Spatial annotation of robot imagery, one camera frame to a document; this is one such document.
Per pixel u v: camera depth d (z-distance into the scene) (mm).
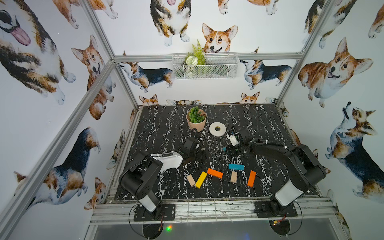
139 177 464
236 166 900
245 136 748
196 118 951
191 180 836
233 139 859
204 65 870
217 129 1068
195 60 817
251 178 838
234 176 851
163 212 734
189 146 729
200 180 836
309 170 477
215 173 861
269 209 728
